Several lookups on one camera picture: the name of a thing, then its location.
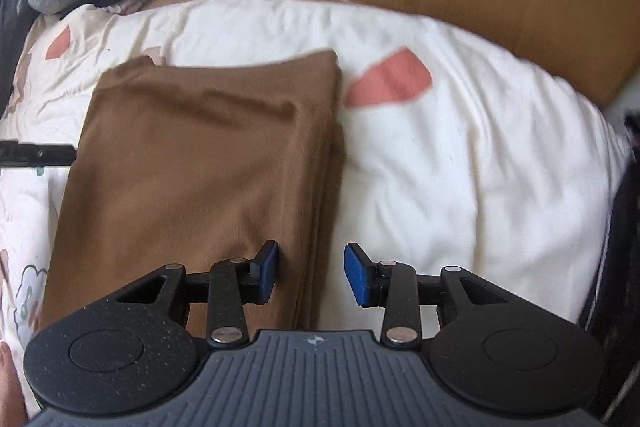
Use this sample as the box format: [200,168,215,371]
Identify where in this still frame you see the brown printed t-shirt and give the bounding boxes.
[40,50,341,329]

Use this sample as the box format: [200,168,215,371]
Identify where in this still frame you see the person's left hand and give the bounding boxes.
[0,341,28,427]

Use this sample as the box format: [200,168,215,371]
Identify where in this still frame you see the dark grey pillow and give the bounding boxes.
[0,0,38,114]

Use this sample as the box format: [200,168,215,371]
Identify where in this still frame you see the cream bear print blanket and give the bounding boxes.
[1,0,631,426]

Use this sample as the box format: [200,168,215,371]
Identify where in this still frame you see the black folded garment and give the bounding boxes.
[578,113,639,426]

